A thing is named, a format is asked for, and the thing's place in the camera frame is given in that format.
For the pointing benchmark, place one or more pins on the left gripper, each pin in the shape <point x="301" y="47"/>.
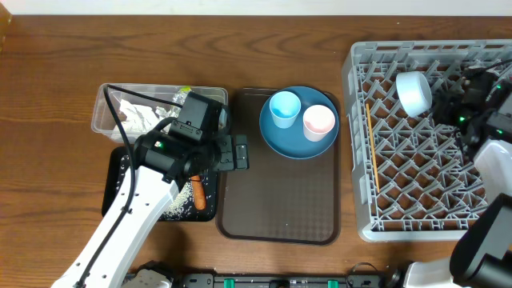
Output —
<point x="232" y="151"/>

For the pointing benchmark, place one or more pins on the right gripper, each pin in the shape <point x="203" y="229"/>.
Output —
<point x="448" y="100"/>

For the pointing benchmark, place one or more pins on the orange carrot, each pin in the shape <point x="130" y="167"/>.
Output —
<point x="198" y="192"/>

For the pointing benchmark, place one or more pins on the light blue bowl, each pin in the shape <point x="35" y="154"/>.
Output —
<point x="414" y="93"/>

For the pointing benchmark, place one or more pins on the white cooked rice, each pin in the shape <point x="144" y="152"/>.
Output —
<point x="182" y="202"/>

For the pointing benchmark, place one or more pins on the light blue cup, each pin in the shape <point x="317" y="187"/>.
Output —
<point x="284" y="107"/>

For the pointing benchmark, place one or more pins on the pink cup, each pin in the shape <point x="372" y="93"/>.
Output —
<point x="318" y="121"/>

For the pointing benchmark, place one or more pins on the white napkin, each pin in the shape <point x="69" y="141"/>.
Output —
<point x="139" y="119"/>

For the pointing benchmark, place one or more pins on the foil snack wrapper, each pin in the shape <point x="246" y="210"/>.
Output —
<point x="180" y="96"/>

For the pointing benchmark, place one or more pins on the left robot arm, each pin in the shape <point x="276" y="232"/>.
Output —
<point x="162" y="161"/>

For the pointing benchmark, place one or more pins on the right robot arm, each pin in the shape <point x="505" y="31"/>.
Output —
<point x="482" y="256"/>

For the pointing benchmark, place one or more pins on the grey dishwasher rack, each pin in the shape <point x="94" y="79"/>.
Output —
<point x="429" y="191"/>

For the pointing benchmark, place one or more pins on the black plastic tray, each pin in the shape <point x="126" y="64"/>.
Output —
<point x="114" y="180"/>

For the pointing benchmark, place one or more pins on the dark blue plate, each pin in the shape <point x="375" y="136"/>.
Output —
<point x="291" y="142"/>

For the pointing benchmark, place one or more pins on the brown serving tray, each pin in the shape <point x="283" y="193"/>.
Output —
<point x="278" y="199"/>

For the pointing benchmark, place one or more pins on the wooden chopstick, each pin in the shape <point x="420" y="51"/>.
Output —
<point x="372" y="147"/>

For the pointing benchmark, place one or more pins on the clear plastic bin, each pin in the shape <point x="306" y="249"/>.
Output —
<point x="141" y="94"/>

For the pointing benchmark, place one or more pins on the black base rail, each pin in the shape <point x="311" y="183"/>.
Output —
<point x="362" y="275"/>

